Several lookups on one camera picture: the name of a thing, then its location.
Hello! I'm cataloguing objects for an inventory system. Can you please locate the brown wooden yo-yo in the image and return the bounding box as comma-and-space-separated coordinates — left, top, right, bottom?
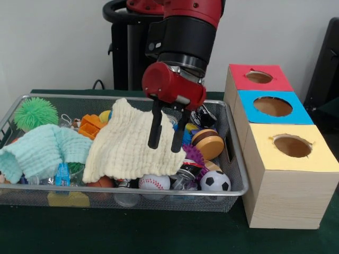
191, 129, 225, 161

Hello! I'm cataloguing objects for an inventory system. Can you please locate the shallow clear mesh bin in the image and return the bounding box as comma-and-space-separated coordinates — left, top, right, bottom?
0, 94, 249, 213

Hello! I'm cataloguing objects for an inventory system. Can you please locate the purple spiky ball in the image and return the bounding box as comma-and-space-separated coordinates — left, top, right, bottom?
182, 144, 206, 167

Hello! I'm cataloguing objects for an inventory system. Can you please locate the black upright panel stand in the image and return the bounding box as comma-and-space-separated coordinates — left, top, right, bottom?
305, 17, 339, 120

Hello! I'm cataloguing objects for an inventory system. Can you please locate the wooden box with three holes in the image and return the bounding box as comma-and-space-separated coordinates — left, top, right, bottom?
224, 63, 339, 230

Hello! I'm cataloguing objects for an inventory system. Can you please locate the blue spiky ball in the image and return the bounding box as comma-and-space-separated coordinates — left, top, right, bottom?
182, 126, 194, 147

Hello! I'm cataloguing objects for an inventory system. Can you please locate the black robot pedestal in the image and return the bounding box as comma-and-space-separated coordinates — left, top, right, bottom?
102, 0, 165, 92

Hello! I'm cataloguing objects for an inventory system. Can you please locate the clear blue packet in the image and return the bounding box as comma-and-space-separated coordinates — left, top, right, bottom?
56, 163, 71, 187

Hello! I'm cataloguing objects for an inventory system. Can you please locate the small soccer ball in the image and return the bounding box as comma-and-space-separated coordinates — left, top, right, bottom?
200, 170, 232, 192

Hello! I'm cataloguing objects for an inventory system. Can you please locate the cream yellow waffle cloth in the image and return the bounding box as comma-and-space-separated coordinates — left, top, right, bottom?
82, 98, 187, 184

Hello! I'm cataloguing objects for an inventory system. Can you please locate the black white striped toy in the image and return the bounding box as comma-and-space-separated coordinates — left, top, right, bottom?
192, 106, 217, 129

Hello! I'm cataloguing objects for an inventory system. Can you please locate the orange plastic toy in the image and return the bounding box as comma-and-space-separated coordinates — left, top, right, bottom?
78, 114, 108, 140

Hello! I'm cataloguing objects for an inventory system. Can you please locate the dark green table cloth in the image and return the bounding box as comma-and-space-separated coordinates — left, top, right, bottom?
0, 89, 339, 254

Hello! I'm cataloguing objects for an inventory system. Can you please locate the green spiky rubber ball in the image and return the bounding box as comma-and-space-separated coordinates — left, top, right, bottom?
13, 97, 59, 133

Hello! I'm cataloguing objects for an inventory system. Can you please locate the small baseball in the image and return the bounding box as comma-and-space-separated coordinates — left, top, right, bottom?
138, 173, 171, 192

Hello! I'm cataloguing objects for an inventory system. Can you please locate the mint green waffle cloth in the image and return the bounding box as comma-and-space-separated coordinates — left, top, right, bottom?
0, 124, 93, 184

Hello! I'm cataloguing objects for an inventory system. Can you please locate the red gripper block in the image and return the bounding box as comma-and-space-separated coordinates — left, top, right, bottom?
141, 62, 207, 154

